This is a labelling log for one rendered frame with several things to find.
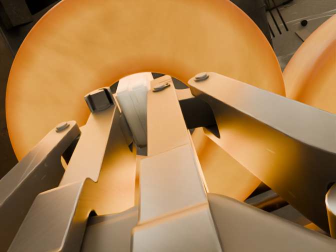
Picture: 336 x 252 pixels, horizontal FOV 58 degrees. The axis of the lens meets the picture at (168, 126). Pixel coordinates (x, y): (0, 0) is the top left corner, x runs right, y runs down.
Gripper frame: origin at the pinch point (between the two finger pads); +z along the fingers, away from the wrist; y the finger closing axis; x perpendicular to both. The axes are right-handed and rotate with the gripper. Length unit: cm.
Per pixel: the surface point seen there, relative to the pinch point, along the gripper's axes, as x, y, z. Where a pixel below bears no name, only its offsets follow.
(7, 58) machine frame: 3.7, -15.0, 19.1
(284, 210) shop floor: -83, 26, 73
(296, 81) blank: -2.0, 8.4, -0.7
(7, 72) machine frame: 2.3, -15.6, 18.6
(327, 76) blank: -1.9, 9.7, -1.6
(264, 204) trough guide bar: -12.4, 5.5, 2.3
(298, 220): -15.5, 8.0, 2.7
